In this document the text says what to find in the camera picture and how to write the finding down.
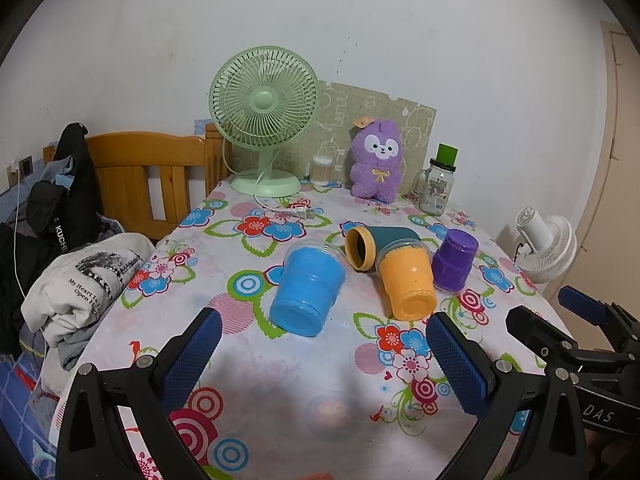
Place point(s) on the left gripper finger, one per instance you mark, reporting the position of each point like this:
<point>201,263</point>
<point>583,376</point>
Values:
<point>620,328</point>
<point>555,347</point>

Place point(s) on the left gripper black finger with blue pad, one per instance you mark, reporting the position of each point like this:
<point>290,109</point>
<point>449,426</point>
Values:
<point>93,443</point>
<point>552,444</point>

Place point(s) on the orange plastic cup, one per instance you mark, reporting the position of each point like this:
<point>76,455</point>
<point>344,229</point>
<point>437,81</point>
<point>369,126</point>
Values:
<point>404,267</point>

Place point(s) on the purple plastic cup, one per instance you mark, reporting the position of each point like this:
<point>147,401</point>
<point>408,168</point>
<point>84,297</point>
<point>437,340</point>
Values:
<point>453,260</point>

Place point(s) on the teal cup yellow rim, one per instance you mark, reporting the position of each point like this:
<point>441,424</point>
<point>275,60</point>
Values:
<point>364,243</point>

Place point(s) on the blue plastic cup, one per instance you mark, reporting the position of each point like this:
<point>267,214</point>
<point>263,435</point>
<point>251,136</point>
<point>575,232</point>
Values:
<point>312,278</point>

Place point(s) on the beige door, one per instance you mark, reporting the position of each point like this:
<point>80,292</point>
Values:
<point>607,263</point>

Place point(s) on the white floor fan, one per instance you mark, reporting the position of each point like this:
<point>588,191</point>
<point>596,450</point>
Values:
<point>543,247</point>

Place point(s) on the white printed t-shirt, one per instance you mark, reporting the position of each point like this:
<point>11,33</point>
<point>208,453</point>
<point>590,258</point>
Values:
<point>76,289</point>

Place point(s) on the glass mason jar mug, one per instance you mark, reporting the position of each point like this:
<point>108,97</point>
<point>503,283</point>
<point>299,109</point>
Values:
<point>432,186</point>

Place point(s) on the floral tablecloth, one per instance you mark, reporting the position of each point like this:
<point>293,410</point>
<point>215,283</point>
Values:
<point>362,400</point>

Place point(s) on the green box on jar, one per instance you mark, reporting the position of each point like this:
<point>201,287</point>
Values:
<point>446,155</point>

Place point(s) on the purple plush toy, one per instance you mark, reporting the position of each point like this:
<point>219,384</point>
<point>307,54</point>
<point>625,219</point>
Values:
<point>376,156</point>

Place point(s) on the beige patterned foam board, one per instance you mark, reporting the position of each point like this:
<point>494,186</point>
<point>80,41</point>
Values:
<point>334,127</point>

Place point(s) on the cotton swab container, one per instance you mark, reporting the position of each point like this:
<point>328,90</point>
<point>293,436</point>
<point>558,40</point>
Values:
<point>320,170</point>

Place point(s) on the green desk fan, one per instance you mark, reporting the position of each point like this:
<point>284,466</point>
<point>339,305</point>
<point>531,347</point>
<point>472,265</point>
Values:
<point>261,99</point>

